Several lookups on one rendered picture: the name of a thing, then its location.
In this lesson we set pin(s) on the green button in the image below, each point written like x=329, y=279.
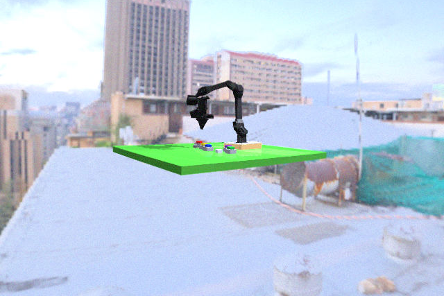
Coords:
x=231, y=150

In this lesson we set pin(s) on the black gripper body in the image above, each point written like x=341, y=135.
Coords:
x=204, y=115

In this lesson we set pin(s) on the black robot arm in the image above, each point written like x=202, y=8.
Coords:
x=238, y=91

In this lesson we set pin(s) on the blue button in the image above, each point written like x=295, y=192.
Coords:
x=208, y=147

